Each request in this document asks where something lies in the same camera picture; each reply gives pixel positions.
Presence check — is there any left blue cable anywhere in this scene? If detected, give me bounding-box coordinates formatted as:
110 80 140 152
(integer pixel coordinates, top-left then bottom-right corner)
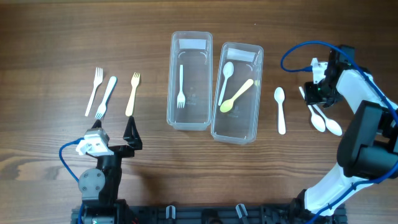
58 138 85 224

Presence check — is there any white fork rounded handle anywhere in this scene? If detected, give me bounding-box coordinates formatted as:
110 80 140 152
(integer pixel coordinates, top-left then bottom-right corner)
95 76 118 119

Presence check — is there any clear plastic container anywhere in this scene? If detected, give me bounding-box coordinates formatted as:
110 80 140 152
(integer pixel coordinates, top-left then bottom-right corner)
211 42 264 144
167 31 213 131

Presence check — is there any right blue cable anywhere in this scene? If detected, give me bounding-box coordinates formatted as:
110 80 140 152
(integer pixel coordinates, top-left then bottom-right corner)
280 40 398 224

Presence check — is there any left clear plastic container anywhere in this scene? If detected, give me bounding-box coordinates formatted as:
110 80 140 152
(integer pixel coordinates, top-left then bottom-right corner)
167 31 213 131

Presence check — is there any right clear plastic container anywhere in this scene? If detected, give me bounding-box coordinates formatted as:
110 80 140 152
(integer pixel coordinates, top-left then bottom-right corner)
211 42 264 144

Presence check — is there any yellow-green plastic spoon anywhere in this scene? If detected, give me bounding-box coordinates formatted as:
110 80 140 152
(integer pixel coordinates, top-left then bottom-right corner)
220 79 254 113

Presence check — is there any blue cable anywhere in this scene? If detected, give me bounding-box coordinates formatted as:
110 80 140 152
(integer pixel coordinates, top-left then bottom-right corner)
280 40 398 224
58 138 85 224

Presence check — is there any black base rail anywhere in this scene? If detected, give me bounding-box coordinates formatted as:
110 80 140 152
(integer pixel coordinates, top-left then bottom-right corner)
70 202 346 224

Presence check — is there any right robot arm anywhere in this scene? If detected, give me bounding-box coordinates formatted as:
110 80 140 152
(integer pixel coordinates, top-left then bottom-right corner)
289 45 397 223

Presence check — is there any white fork in container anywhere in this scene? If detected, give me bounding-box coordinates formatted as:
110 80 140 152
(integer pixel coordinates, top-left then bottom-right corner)
177 64 186 109

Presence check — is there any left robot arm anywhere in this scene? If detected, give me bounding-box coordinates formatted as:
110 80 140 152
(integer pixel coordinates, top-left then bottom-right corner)
76 116 142 223

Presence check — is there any white plastic fork far left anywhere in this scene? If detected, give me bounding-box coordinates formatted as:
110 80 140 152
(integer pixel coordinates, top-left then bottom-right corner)
85 67 103 116

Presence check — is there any cream wooden fork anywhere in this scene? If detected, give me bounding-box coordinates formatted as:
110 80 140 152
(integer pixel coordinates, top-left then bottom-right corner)
125 72 141 116

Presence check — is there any white spoon thin handle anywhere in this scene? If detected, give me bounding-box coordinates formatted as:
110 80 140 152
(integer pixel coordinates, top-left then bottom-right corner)
308 105 326 132

